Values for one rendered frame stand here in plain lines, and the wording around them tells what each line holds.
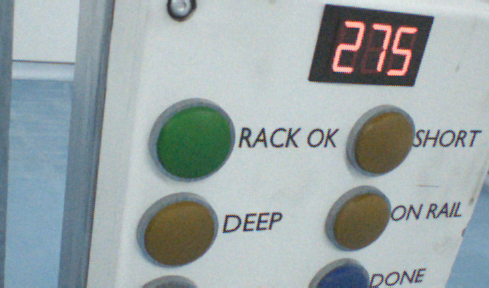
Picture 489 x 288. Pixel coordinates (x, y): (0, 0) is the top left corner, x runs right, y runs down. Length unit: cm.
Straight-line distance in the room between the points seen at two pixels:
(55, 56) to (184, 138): 369
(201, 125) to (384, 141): 8
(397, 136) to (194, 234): 9
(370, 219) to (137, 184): 10
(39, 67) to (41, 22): 27
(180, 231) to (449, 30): 13
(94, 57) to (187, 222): 9
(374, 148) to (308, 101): 3
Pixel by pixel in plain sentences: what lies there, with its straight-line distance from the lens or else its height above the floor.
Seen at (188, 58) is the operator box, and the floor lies 119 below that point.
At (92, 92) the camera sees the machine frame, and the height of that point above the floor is 115.
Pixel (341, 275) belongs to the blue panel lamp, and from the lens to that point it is 27.
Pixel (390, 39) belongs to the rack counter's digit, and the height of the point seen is 120.
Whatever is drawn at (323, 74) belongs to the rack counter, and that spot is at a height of 118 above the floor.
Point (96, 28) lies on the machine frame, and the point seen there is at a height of 118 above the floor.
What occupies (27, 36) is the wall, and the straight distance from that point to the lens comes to 384.
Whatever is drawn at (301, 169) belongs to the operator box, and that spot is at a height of 115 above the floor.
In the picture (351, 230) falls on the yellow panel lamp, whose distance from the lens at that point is 26.
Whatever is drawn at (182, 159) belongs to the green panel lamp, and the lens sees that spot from 20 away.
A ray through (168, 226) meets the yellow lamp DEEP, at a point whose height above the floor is 113.
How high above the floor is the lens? 124
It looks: 22 degrees down
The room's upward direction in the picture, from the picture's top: 11 degrees clockwise
